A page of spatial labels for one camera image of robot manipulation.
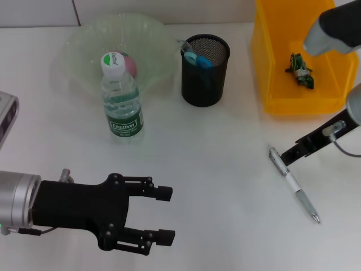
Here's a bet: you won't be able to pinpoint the green glass fruit plate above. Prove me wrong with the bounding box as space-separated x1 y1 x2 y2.
52 12 176 98

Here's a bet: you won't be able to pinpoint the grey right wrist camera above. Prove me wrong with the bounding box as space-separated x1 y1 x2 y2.
303 0 361 57

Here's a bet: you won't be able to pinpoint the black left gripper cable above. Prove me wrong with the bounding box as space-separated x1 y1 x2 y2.
17 226 56 237

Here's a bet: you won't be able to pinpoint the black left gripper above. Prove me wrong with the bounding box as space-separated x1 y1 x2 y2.
32 173 177 257

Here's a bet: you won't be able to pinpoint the white grey ballpoint pen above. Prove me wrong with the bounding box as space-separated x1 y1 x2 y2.
268 147 322 224

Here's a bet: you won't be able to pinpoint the pink peach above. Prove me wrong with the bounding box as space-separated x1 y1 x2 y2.
117 50 138 77

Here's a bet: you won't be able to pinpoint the black mesh pen holder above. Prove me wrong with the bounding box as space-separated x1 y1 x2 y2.
180 33 231 107

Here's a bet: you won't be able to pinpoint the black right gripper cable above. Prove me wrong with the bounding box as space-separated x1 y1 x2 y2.
322 120 361 158

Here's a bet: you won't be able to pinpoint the blue sheathed scissors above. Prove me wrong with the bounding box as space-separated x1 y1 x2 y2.
183 51 214 85

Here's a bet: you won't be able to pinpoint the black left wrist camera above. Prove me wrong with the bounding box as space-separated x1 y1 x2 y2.
0 90 20 150

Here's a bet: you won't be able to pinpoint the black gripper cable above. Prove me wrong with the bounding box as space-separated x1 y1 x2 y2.
322 120 361 158
17 226 56 237

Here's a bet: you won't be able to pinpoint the yellow plastic storage bin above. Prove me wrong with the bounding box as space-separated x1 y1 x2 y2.
250 0 360 116

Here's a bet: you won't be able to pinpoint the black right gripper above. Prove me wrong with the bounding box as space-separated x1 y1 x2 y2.
280 108 356 168

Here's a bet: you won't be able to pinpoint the clear green label water bottle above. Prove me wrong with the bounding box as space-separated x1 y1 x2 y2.
100 51 145 145

